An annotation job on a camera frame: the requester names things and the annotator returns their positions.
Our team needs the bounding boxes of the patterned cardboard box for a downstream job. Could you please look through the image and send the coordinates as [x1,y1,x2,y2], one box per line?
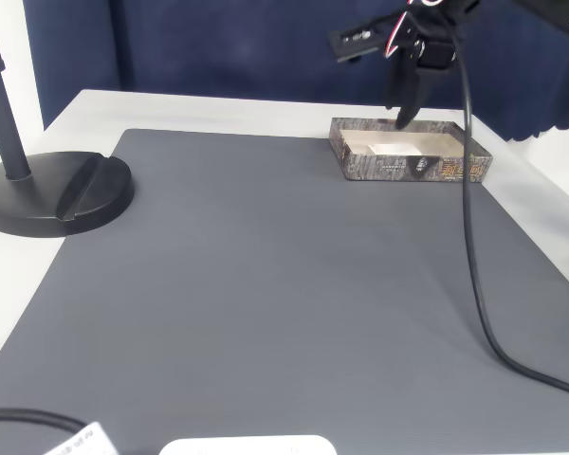
[329,117,494,184]

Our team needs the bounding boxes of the dark blue curtain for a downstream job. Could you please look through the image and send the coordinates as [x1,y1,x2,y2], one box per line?
[23,0,569,143]

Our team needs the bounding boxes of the grey table mat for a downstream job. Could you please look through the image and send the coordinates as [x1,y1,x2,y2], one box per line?
[0,127,569,455]

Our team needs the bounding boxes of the black round-base stand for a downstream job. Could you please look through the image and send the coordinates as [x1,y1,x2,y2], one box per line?
[0,9,135,238]

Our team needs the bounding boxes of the flat white device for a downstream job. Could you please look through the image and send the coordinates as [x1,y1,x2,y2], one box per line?
[158,434,338,455]

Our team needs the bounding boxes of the white paper label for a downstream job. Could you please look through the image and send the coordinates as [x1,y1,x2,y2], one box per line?
[42,420,119,455]

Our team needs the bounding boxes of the red white servo wire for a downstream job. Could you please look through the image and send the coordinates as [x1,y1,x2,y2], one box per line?
[382,0,445,61]

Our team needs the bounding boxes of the thick black camera cable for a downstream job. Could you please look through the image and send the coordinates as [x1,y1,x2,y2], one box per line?
[452,26,569,398]

